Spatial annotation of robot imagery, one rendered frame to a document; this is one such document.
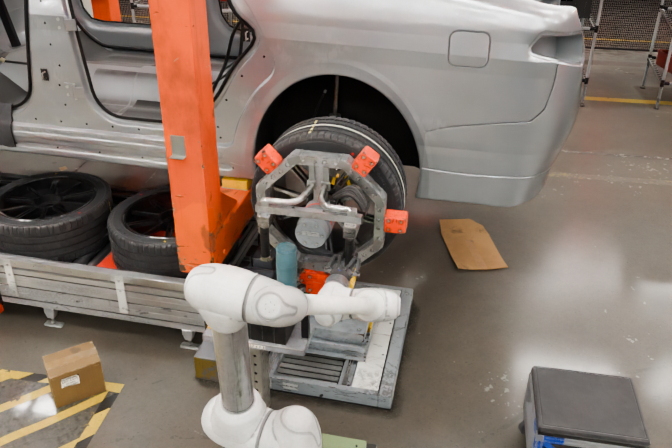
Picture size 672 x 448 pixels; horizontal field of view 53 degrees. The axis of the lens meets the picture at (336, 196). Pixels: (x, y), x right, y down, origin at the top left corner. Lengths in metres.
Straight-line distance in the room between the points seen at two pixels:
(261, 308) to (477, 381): 1.79
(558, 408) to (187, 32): 1.98
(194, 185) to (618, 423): 1.87
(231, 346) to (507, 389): 1.70
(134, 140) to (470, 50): 1.69
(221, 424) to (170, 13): 1.44
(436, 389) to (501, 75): 1.44
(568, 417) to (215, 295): 1.52
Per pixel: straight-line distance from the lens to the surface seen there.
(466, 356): 3.48
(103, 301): 3.55
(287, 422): 2.20
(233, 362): 2.02
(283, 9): 3.03
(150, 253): 3.40
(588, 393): 2.92
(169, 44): 2.67
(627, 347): 3.77
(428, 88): 3.00
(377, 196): 2.71
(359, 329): 3.21
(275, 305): 1.74
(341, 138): 2.74
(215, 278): 1.82
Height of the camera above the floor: 2.25
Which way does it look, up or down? 28 degrees down
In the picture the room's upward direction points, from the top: 1 degrees clockwise
